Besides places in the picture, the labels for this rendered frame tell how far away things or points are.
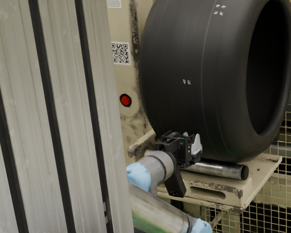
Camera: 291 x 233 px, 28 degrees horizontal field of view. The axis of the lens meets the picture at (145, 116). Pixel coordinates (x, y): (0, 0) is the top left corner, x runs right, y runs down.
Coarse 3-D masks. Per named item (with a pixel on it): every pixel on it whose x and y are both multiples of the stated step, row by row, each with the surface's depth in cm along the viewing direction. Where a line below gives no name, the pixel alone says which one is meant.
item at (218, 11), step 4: (216, 4) 149; (220, 4) 149; (224, 4) 149; (216, 8) 149; (220, 8) 148; (224, 8) 148; (216, 12) 148; (220, 12) 148; (224, 12) 148; (220, 16) 148
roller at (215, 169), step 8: (144, 152) 185; (200, 160) 175; (208, 160) 174; (216, 160) 174; (184, 168) 178; (192, 168) 176; (200, 168) 174; (208, 168) 173; (216, 168) 172; (224, 168) 170; (232, 168) 169; (240, 168) 168; (248, 168) 170; (224, 176) 171; (232, 176) 169; (240, 176) 168
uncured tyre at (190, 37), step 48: (192, 0) 153; (240, 0) 150; (288, 0) 176; (144, 48) 158; (192, 48) 149; (240, 48) 148; (288, 48) 184; (144, 96) 160; (192, 96) 151; (240, 96) 151; (288, 96) 187; (240, 144) 159
